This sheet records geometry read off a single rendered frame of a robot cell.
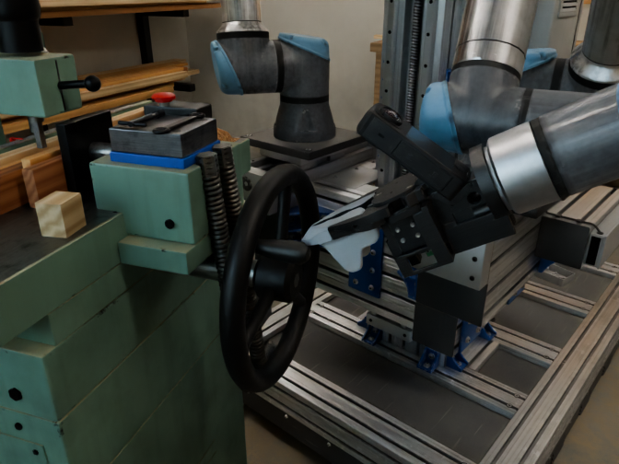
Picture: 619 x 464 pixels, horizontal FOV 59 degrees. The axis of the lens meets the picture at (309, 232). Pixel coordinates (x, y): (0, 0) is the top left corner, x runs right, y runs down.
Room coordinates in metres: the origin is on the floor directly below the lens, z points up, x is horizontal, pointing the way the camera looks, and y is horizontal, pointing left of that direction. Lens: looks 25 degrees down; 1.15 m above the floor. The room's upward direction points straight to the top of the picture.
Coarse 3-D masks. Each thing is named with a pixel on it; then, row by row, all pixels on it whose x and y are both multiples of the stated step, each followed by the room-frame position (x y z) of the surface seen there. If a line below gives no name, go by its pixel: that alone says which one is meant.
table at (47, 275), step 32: (0, 224) 0.57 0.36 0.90; (32, 224) 0.57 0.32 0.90; (96, 224) 0.57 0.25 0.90; (0, 256) 0.49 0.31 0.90; (32, 256) 0.49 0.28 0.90; (64, 256) 0.51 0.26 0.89; (96, 256) 0.55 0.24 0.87; (128, 256) 0.58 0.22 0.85; (160, 256) 0.57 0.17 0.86; (192, 256) 0.57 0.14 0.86; (0, 288) 0.43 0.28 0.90; (32, 288) 0.46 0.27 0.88; (64, 288) 0.50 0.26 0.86; (0, 320) 0.42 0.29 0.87; (32, 320) 0.46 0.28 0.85
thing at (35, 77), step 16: (0, 64) 0.68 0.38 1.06; (16, 64) 0.68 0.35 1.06; (32, 64) 0.67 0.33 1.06; (48, 64) 0.69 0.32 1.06; (64, 64) 0.71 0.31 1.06; (0, 80) 0.69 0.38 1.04; (16, 80) 0.68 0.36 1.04; (32, 80) 0.67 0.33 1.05; (48, 80) 0.68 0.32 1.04; (64, 80) 0.71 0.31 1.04; (0, 96) 0.69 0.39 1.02; (16, 96) 0.68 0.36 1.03; (32, 96) 0.67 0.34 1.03; (48, 96) 0.68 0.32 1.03; (64, 96) 0.70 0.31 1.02; (80, 96) 0.73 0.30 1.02; (0, 112) 0.69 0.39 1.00; (16, 112) 0.68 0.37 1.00; (32, 112) 0.67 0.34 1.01; (48, 112) 0.67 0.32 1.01
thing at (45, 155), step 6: (48, 150) 0.68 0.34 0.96; (54, 150) 0.68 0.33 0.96; (30, 156) 0.65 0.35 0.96; (36, 156) 0.65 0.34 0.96; (42, 156) 0.66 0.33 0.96; (48, 156) 0.67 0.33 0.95; (54, 156) 0.68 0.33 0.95; (24, 162) 0.64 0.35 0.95; (30, 162) 0.64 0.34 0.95; (36, 162) 0.65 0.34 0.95
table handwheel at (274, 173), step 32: (256, 192) 0.56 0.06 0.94; (288, 192) 0.63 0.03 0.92; (256, 224) 0.52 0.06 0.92; (224, 288) 0.48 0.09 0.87; (256, 288) 0.58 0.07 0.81; (288, 288) 0.58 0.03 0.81; (224, 320) 0.47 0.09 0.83; (256, 320) 0.53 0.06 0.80; (288, 320) 0.67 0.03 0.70; (224, 352) 0.47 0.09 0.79; (288, 352) 0.61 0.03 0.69; (256, 384) 0.50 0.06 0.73
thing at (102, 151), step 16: (96, 112) 0.73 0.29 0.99; (64, 128) 0.66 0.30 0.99; (80, 128) 0.68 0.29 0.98; (96, 128) 0.71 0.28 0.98; (64, 144) 0.66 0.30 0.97; (80, 144) 0.68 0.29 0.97; (96, 144) 0.69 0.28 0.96; (64, 160) 0.66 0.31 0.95; (80, 160) 0.67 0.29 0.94; (80, 176) 0.67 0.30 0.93
